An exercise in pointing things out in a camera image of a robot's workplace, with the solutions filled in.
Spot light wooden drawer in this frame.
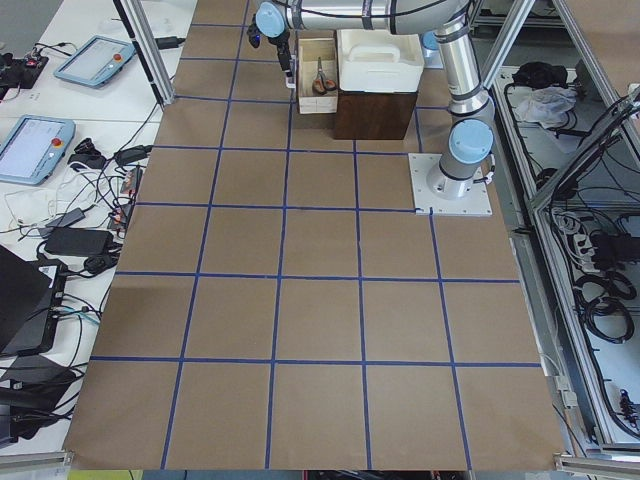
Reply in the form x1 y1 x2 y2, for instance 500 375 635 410
296 38 338 115

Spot dark brown wooden cabinet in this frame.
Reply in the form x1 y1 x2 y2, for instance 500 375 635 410
334 90 418 140

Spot blue teach pendant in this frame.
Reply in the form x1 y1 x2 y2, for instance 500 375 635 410
1 115 76 186
54 35 136 88

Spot black power brick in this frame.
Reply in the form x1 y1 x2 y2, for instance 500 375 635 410
44 228 114 257

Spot aluminium frame post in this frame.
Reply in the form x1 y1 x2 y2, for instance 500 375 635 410
113 0 175 108

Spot black laptop computer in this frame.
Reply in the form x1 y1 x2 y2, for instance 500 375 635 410
1 247 68 358

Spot black power adapter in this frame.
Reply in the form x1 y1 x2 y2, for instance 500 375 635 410
155 36 185 50

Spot crumpled white cloth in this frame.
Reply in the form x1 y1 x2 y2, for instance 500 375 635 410
514 86 578 129

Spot orange grey scissors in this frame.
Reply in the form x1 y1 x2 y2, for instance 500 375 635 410
312 57 337 96

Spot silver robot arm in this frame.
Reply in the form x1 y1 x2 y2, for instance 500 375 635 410
249 1 494 200
420 31 438 51

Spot blue teach pendant lower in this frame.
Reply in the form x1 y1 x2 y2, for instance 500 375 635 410
1 115 76 186

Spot blue teach pendant upper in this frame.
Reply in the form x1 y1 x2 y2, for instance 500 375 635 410
54 35 136 88

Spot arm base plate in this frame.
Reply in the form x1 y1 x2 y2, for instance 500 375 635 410
423 49 444 70
408 153 493 217

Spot white plastic tray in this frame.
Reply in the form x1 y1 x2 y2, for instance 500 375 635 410
336 29 424 93

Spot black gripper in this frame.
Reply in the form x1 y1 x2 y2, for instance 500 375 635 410
247 13 291 74

